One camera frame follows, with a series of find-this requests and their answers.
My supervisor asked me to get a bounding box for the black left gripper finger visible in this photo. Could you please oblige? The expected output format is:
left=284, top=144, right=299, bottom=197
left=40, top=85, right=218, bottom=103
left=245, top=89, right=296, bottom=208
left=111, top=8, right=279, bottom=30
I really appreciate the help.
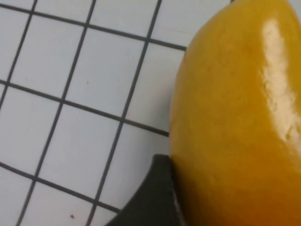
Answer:
left=105, top=154, right=187, bottom=226

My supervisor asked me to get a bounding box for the white grid tablecloth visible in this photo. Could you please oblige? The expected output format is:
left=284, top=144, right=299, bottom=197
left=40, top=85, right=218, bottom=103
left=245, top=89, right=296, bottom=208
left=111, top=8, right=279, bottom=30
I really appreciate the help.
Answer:
left=0, top=0, right=236, bottom=226

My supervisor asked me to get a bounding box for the mango with orange blush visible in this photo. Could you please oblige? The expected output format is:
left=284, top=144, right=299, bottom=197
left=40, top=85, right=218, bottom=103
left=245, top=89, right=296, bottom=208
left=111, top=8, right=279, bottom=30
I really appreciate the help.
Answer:
left=168, top=0, right=301, bottom=226

